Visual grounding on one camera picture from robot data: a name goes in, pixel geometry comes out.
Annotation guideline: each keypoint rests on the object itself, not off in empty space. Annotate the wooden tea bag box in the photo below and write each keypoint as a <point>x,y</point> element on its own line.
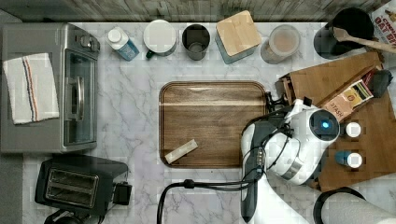
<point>355,93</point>

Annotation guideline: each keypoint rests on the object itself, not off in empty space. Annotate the dark grey cup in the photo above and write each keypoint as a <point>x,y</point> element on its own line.
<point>196,39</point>

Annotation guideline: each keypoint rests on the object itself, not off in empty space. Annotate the white paper towel roll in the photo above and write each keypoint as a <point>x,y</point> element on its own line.
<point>346,208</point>

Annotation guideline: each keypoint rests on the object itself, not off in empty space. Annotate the small pale wooden block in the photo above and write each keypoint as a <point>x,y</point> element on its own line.
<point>181,151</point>

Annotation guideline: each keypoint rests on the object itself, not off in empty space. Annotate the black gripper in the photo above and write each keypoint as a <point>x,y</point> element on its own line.
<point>280,104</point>

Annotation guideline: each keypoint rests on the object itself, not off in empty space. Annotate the white striped towel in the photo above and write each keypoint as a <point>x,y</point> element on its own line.
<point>31,88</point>

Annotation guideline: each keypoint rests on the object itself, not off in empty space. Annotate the wooden spoon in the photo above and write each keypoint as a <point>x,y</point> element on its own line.
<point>342,36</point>

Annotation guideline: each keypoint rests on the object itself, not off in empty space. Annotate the silver toaster oven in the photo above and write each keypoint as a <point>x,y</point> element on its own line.
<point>73,55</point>

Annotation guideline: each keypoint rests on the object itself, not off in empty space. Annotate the black two-slot toaster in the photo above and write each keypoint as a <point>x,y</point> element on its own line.
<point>79,183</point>

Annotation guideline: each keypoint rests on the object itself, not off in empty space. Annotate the black toaster plug box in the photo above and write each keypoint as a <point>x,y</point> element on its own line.
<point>122,193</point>

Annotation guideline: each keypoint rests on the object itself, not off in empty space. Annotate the blue bottle with white cap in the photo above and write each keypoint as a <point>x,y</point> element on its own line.
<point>122,44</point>

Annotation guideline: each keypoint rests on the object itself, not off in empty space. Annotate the teal canister with wooden lid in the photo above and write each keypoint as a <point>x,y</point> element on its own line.
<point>237,37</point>

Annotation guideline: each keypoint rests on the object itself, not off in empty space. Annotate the red white cereal box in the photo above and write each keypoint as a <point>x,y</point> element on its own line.
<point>384,20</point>

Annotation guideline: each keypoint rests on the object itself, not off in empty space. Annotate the green mug with white lid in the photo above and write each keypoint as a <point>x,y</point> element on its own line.
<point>160,38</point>

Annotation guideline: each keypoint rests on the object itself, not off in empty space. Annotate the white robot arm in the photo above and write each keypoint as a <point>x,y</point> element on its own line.
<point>289,143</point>

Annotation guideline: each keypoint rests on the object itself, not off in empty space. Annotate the blue spice shaker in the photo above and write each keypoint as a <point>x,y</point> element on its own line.
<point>348,158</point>

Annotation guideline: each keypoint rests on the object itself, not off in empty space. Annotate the wooden cutting board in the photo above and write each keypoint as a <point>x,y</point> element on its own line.
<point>214,114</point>

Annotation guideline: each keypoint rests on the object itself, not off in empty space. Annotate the grey spice shaker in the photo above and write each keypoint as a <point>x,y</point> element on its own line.
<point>351,129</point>

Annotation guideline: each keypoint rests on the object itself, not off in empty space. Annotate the glass jar of cereal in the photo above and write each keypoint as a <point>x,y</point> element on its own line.
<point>283,42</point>

